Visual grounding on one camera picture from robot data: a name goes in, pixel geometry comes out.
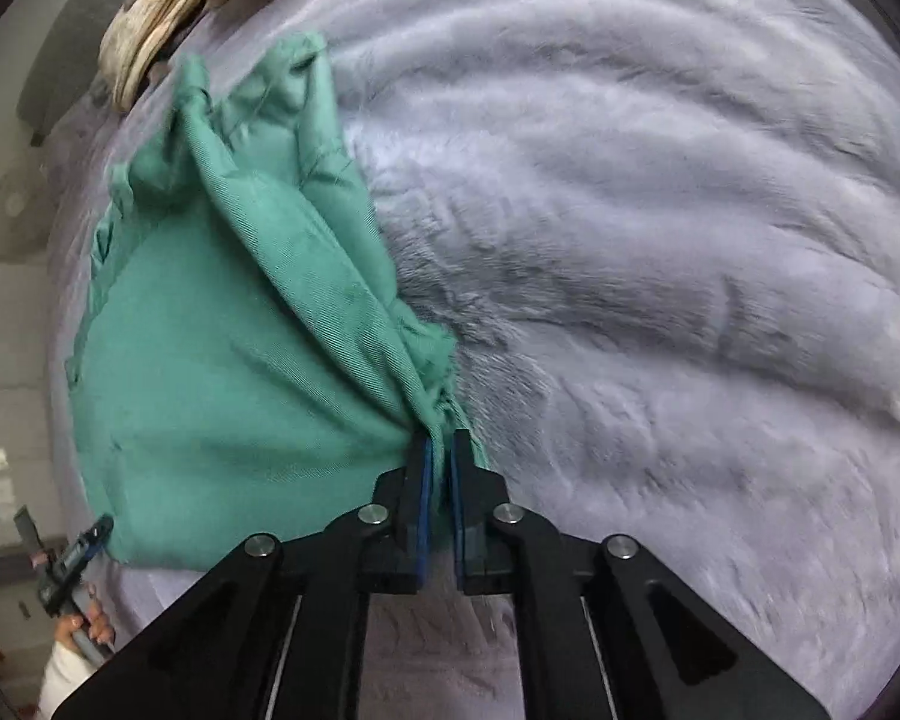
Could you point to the beige crumpled cloth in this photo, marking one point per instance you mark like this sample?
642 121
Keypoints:
150 22

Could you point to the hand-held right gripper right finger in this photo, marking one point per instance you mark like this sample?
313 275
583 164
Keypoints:
459 517

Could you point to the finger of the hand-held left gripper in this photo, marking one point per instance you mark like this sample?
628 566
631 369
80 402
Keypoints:
94 536

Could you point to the white standing fan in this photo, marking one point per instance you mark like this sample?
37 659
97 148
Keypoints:
19 206

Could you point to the person's left hand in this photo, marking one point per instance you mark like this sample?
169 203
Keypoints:
90 619

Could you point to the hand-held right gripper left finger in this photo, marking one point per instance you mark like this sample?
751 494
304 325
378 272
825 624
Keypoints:
420 517

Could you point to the lavender quilted bedspread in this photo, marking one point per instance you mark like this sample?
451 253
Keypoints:
645 277

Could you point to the person's left forearm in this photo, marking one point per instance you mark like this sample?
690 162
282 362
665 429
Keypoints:
64 682

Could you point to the green work jacket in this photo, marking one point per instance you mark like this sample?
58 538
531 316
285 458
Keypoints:
232 352

